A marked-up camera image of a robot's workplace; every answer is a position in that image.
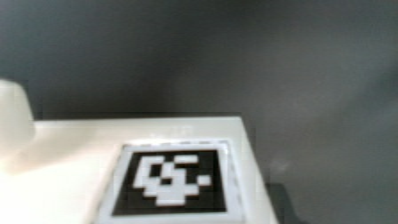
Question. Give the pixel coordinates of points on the white small drawer box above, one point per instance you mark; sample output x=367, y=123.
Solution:
x=127, y=171

